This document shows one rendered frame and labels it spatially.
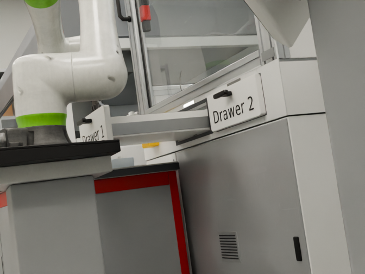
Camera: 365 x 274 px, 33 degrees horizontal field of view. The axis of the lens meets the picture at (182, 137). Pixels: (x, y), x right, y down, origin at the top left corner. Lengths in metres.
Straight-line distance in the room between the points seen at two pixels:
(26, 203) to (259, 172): 0.62
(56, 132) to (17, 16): 4.86
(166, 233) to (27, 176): 0.74
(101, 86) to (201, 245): 0.73
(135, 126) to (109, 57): 0.30
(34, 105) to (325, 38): 0.79
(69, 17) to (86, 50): 1.23
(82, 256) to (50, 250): 0.08
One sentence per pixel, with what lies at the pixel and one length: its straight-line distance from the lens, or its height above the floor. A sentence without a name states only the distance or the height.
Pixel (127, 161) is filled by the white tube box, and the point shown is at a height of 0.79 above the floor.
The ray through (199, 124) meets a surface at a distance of 1.91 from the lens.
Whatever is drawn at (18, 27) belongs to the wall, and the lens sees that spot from 6.37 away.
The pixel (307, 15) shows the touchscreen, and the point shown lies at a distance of 1.40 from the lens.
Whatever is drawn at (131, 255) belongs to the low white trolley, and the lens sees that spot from 2.05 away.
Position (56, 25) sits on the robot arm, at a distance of 2.07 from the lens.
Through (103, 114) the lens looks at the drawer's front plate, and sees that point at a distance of 1.79.
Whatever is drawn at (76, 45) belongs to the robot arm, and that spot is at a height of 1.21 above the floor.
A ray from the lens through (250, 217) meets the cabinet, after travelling 1.76.
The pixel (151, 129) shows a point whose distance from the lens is 1.84.
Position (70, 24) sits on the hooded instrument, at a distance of 2.85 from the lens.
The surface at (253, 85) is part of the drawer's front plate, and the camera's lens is 1.64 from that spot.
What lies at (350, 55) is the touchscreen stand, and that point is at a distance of 1.07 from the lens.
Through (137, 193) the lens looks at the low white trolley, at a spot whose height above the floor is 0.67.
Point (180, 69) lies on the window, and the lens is 2.13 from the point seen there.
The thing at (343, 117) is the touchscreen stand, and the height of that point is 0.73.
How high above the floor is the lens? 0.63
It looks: 6 degrees up
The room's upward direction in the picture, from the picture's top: 8 degrees counter-clockwise
